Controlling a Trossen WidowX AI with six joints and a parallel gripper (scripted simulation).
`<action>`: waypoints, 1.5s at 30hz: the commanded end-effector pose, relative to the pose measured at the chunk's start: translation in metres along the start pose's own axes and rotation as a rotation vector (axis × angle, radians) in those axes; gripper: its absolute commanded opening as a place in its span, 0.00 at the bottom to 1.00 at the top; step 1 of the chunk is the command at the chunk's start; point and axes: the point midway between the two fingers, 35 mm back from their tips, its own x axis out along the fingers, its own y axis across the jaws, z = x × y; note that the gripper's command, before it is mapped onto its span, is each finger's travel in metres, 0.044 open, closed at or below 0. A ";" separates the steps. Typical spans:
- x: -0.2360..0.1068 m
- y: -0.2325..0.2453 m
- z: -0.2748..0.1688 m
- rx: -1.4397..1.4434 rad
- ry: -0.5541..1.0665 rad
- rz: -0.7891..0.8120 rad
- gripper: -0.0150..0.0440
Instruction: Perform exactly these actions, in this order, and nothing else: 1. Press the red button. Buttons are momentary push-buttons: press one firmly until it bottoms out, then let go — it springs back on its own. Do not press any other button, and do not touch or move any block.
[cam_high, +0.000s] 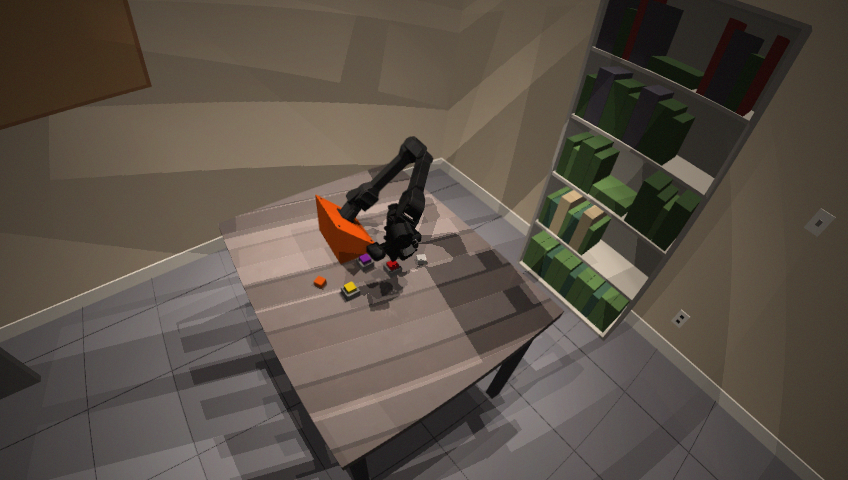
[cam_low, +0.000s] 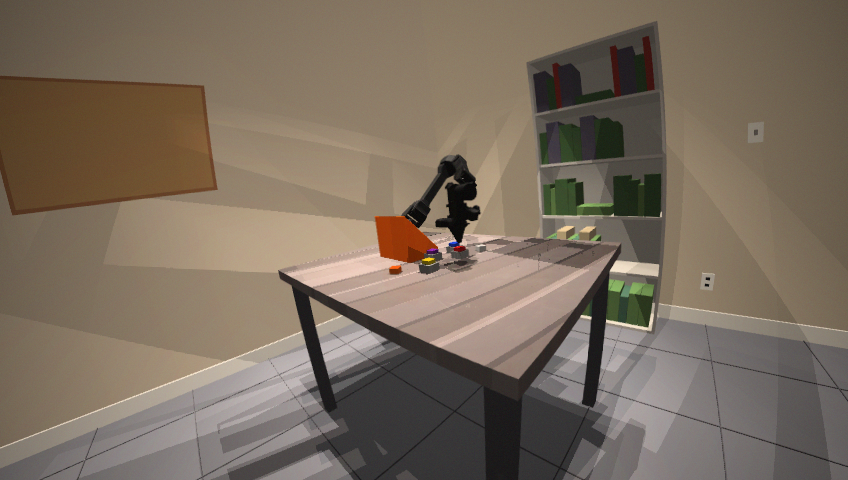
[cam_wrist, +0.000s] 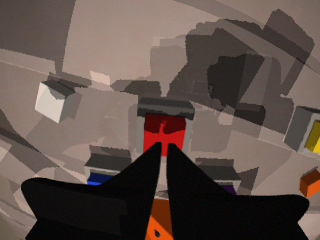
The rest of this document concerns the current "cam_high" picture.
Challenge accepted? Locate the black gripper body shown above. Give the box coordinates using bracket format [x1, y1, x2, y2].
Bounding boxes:
[367, 226, 422, 262]

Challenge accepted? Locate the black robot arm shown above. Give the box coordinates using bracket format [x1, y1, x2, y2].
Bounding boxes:
[337, 136, 433, 261]

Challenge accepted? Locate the yellow button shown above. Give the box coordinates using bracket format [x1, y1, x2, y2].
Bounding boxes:
[341, 281, 360, 301]

